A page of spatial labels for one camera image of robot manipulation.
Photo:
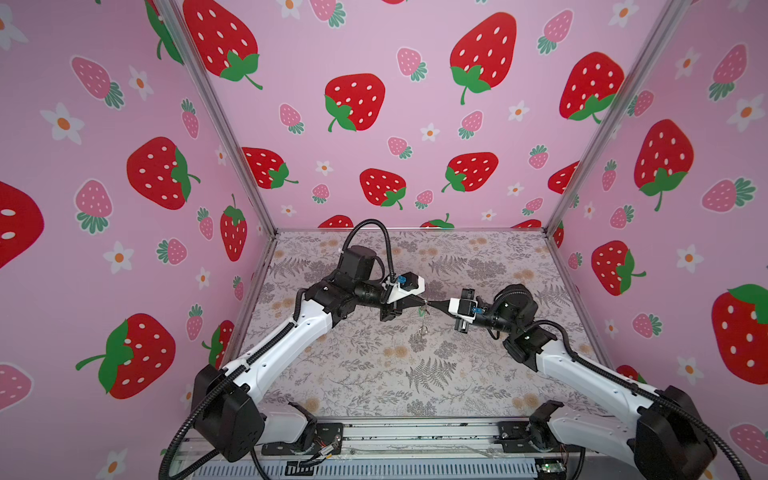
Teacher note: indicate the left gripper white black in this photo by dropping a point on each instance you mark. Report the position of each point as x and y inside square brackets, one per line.
[392, 311]

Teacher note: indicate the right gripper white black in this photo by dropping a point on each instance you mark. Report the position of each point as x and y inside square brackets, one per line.
[458, 326]

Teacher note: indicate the large perforated metal keyring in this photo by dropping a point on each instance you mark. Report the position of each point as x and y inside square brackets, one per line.
[423, 329]

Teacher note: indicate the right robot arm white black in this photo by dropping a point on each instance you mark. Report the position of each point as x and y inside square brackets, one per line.
[659, 432]

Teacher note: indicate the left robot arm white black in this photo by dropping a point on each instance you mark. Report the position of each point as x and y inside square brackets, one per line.
[225, 400]

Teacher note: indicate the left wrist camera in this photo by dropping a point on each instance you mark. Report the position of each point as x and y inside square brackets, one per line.
[408, 281]

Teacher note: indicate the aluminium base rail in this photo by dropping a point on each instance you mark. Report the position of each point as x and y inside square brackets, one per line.
[409, 448]

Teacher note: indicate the aluminium corner post left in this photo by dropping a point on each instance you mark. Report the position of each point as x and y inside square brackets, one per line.
[181, 36]

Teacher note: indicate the aluminium corner post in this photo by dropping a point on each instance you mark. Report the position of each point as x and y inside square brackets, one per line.
[181, 36]
[659, 36]

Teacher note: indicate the aluminium corner post right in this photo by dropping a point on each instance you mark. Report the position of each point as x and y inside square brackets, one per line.
[659, 36]

